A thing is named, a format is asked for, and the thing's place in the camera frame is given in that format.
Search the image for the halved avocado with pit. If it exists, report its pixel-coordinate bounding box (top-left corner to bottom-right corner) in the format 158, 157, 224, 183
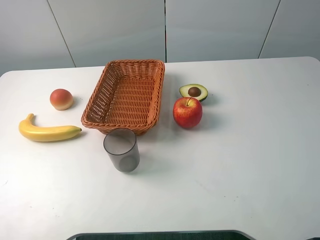
179, 84, 208, 102

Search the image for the brown wicker basket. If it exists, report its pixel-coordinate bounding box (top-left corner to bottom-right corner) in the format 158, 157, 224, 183
81, 59, 165, 136

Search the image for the grey translucent plastic cup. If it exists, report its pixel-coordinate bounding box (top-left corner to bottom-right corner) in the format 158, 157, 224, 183
103, 128, 140, 173

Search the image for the orange round bread bun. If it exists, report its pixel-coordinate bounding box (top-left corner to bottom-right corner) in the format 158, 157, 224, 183
49, 88, 74, 111

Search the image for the red apple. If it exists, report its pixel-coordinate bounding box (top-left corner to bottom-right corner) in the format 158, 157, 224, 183
172, 97, 203, 129

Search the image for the yellow banana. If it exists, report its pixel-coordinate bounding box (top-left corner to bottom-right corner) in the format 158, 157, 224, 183
18, 113, 82, 142

